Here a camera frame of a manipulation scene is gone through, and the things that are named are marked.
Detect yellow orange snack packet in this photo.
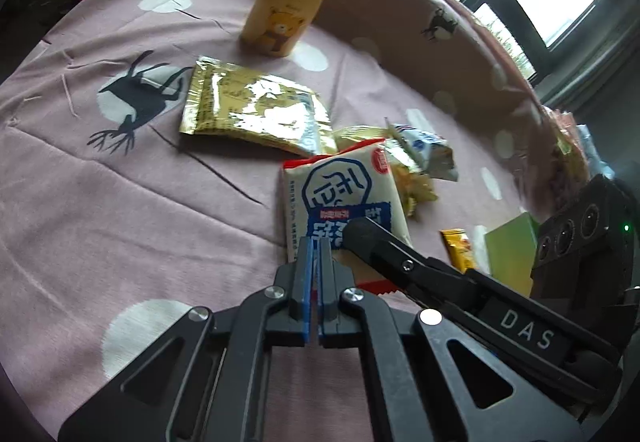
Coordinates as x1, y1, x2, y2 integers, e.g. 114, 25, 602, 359
439, 228, 477, 272

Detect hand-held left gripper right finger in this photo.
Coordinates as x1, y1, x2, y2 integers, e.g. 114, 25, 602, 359
316, 237, 587, 442

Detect pile of colourful snack packets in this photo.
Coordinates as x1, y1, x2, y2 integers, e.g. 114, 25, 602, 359
542, 106, 618, 205

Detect gold foil snack packet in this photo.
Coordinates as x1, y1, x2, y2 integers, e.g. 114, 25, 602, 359
179, 55, 335, 159

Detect green cardboard box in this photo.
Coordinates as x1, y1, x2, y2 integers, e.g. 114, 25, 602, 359
483, 212, 542, 297

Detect pink dotted deer blanket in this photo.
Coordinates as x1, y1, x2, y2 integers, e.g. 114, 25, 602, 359
0, 0, 621, 442

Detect pale green yellow snack packet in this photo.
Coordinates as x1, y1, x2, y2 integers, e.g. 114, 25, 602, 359
333, 124, 440, 219

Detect white blue red cracker packet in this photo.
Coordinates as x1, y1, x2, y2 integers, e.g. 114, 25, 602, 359
282, 139, 414, 297

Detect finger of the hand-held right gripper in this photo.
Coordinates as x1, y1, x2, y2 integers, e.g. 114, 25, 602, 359
342, 217, 482, 312

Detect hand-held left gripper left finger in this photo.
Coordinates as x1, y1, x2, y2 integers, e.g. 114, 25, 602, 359
57, 236, 317, 442

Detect white blue peanut packet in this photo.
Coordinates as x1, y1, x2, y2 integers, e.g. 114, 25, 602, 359
386, 121, 461, 183

